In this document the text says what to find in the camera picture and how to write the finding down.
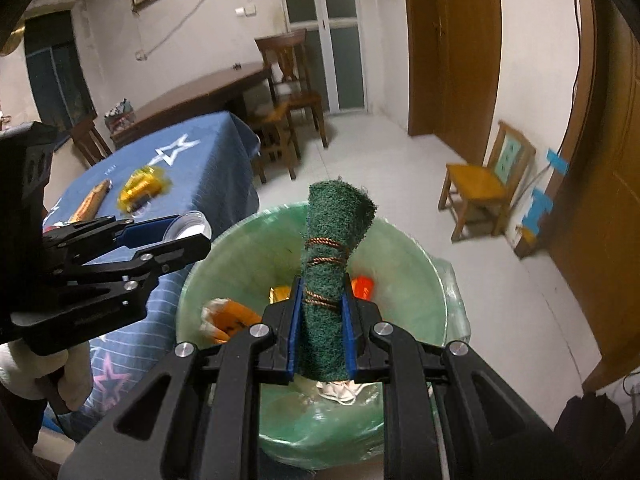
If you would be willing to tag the dark wooden chair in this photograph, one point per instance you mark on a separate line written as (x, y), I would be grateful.
(90, 140)

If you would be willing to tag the white wall switch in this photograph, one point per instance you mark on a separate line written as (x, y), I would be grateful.
(245, 10)

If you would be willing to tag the brown snack stick packet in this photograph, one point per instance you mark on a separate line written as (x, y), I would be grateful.
(90, 200)

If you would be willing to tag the orange plastic wrapper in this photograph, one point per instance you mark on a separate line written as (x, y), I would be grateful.
(362, 287)

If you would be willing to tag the green scouring pad roll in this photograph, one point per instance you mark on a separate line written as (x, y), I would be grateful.
(330, 240)

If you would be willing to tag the small chair teal back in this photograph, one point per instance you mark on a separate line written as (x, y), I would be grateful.
(475, 180)

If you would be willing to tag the gold foil wrapper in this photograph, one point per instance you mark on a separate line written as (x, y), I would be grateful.
(142, 187)

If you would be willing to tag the long wooden table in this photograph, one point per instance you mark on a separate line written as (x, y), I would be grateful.
(200, 97)

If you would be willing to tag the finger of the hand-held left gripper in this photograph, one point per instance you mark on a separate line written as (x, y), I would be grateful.
(145, 232)
(170, 255)

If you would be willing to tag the person's left hand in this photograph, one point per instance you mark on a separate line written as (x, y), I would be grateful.
(75, 375)

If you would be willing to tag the blue tape piece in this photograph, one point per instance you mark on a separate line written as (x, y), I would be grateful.
(557, 161)
(537, 210)

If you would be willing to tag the frosted glass door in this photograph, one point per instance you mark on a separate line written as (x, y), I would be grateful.
(325, 35)

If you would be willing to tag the dark window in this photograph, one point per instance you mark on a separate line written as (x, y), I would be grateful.
(57, 75)

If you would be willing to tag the orange snack wrapper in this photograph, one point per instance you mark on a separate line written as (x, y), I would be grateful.
(230, 317)

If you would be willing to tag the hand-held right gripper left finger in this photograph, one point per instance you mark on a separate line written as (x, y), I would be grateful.
(295, 330)

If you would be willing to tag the patterned bag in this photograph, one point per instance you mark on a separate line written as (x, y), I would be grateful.
(120, 116)

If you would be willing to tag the brown wooden door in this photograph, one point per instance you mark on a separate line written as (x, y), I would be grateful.
(450, 60)

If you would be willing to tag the black cloth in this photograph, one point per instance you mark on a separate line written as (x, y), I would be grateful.
(590, 425)

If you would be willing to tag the tall wooden chair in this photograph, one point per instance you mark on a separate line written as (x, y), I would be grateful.
(287, 67)

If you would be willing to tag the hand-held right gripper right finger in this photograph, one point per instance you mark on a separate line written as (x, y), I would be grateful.
(350, 330)

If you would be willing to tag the yellow wrapper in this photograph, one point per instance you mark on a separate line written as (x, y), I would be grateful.
(280, 294)

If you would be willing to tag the green trash bin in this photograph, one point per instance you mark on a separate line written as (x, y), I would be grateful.
(400, 285)

